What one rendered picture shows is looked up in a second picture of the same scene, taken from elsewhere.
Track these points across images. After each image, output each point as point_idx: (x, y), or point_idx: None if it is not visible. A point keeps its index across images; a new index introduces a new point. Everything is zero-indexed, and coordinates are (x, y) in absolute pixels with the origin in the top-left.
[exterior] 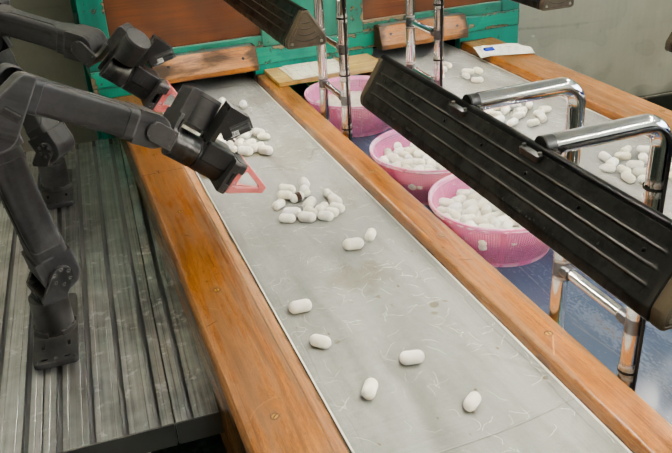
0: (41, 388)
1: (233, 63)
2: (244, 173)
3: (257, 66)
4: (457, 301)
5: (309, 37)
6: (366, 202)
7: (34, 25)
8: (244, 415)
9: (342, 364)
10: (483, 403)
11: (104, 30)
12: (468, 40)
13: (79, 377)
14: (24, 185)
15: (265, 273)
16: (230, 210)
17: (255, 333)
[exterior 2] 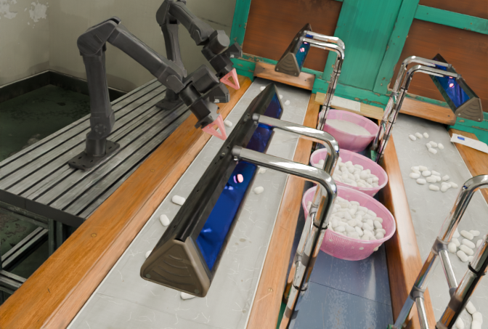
0: (60, 173)
1: (298, 80)
2: (215, 124)
3: (311, 88)
4: (255, 246)
5: (288, 69)
6: (281, 175)
7: (185, 16)
8: (83, 226)
9: (160, 237)
10: (194, 299)
11: (241, 37)
12: (456, 128)
13: (78, 177)
14: (97, 76)
15: (188, 178)
16: (214, 144)
17: (139, 197)
